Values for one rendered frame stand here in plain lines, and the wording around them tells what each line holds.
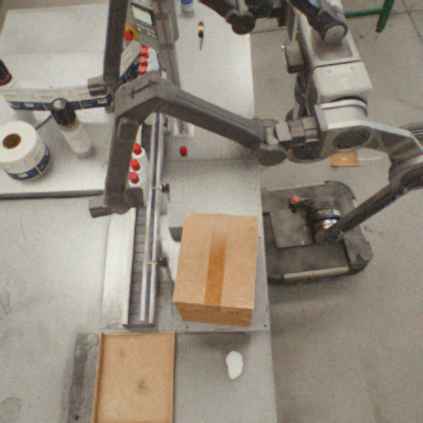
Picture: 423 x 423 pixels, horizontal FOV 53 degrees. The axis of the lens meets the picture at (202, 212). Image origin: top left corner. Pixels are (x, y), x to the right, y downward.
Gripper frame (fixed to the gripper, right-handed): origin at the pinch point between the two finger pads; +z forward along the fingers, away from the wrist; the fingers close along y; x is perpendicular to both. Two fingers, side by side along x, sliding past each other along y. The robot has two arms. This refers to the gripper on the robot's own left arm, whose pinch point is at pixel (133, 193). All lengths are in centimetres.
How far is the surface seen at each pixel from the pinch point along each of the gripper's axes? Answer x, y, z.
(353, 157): 9, -113, 131
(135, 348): 53, 2, -14
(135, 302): 38.1, 1.5, -8.0
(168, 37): -51, -16, 5
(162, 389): 63, -8, -23
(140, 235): 18.4, 1.3, 8.8
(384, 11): -85, -149, 189
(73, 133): -21.1, 26.4, 20.5
